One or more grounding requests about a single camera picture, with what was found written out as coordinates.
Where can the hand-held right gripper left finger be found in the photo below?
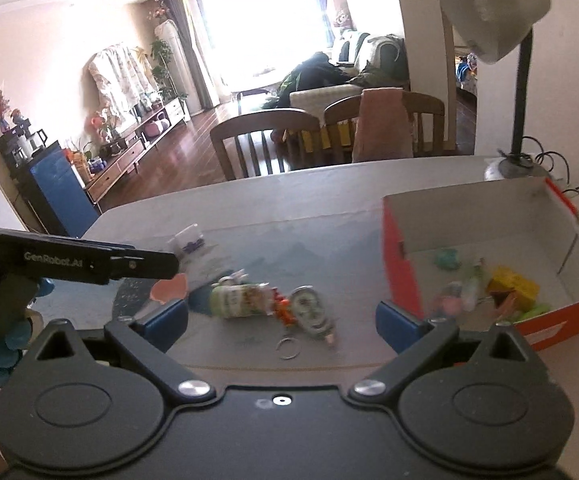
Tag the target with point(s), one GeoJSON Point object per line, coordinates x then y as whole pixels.
{"type": "Point", "coordinates": [167, 322]}

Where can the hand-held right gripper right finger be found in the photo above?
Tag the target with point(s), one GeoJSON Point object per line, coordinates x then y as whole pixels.
{"type": "Point", "coordinates": [397, 327]}

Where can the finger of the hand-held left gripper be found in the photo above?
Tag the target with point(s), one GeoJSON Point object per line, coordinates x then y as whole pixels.
{"type": "Point", "coordinates": [144, 262]}

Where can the pink heart-shaped dish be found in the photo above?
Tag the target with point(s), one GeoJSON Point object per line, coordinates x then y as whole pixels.
{"type": "Point", "coordinates": [169, 287]}

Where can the pink and blue toy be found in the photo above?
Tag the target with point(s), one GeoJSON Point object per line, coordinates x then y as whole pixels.
{"type": "Point", "coordinates": [449, 300]}

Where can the green bottle with label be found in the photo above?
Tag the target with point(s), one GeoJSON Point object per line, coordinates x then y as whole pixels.
{"type": "Point", "coordinates": [239, 300]}

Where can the green pencil sharpener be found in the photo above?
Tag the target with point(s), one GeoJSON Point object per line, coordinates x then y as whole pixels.
{"type": "Point", "coordinates": [447, 258]}

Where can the grey-blue correction tape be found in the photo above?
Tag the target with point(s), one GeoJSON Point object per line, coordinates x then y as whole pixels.
{"type": "Point", "coordinates": [309, 310]}

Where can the small yellow box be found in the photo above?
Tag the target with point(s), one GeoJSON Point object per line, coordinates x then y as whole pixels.
{"type": "Point", "coordinates": [514, 285]}

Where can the red cardboard box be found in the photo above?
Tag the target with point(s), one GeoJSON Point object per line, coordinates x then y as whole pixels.
{"type": "Point", "coordinates": [559, 325]}

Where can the person's left hand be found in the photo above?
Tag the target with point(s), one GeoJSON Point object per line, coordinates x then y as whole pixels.
{"type": "Point", "coordinates": [14, 310]}

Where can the blue cabinet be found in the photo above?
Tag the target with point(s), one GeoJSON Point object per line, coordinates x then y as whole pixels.
{"type": "Point", "coordinates": [64, 195]}

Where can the small white bunny figure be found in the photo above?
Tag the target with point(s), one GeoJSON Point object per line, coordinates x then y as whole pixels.
{"type": "Point", "coordinates": [234, 279]}

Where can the wooden TV cabinet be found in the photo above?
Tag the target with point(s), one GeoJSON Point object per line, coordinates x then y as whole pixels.
{"type": "Point", "coordinates": [119, 160]}

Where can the small orange figure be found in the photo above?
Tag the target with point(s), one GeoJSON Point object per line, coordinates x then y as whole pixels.
{"type": "Point", "coordinates": [282, 310]}

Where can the black coffee maker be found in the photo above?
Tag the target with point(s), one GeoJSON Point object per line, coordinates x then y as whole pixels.
{"type": "Point", "coordinates": [19, 145]}

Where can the pink flower arrangement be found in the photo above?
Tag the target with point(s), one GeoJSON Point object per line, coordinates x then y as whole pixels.
{"type": "Point", "coordinates": [101, 125]}

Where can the hanging light clothes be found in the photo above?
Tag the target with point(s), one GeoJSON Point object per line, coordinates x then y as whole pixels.
{"type": "Point", "coordinates": [119, 80]}

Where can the wooden dining chair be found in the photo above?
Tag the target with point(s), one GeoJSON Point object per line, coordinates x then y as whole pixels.
{"type": "Point", "coordinates": [264, 120]}
{"type": "Point", "coordinates": [429, 110]}

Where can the pink cloth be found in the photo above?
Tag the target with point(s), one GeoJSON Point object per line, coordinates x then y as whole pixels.
{"type": "Point", "coordinates": [382, 125]}

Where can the green potted plant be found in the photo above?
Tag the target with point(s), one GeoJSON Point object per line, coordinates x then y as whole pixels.
{"type": "Point", "coordinates": [162, 60]}

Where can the coffee table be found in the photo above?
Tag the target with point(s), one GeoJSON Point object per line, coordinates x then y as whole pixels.
{"type": "Point", "coordinates": [254, 82]}

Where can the white standing air conditioner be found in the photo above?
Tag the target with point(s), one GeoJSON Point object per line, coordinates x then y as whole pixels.
{"type": "Point", "coordinates": [174, 45]}

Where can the beige sofa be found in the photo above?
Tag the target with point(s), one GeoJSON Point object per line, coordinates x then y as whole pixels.
{"type": "Point", "coordinates": [319, 95]}

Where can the dark clothes pile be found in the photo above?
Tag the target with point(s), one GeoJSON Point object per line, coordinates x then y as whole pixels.
{"type": "Point", "coordinates": [314, 75]}

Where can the grey desk lamp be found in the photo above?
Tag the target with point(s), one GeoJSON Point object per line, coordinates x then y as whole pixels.
{"type": "Point", "coordinates": [489, 15]}

